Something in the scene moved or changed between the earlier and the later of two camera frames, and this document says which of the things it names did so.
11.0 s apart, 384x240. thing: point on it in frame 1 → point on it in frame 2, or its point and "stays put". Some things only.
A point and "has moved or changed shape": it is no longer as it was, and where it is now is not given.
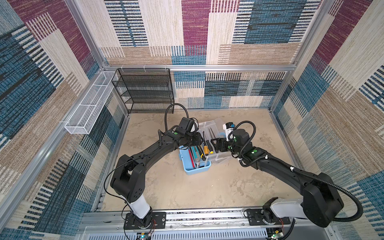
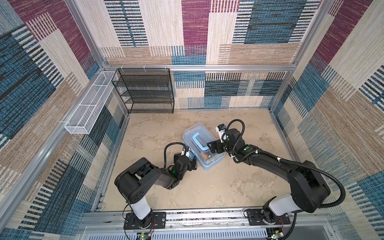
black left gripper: [197, 141] → [191, 164]
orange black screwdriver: [206, 150] → [205, 157]
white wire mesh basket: [81, 120] stays put
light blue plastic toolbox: [198, 159] has moved or changed shape
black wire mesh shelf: [145, 90] stays put
